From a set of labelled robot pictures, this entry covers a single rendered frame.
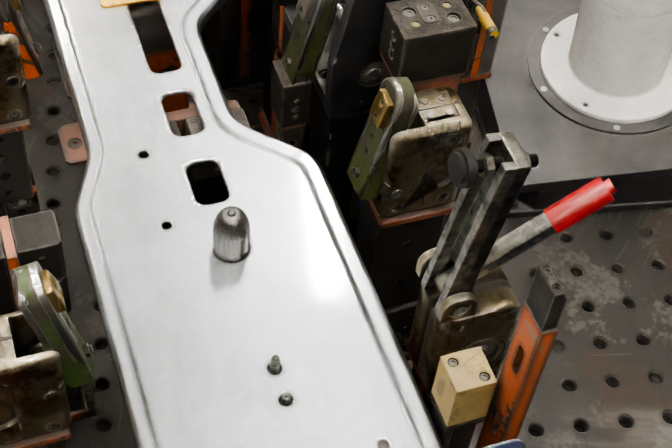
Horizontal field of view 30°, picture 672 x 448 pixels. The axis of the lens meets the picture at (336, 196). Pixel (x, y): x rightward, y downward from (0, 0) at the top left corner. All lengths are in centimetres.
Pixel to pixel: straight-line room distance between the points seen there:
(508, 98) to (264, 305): 61
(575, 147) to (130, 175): 61
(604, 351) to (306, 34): 51
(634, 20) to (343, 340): 61
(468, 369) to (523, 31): 77
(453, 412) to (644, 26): 66
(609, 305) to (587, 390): 12
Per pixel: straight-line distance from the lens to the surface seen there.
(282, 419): 99
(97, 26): 127
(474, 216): 94
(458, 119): 110
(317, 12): 117
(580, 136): 154
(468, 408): 97
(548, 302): 85
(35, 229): 112
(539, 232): 98
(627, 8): 147
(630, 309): 148
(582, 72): 157
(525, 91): 158
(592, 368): 142
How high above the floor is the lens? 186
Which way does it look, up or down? 50 degrees down
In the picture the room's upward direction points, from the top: 7 degrees clockwise
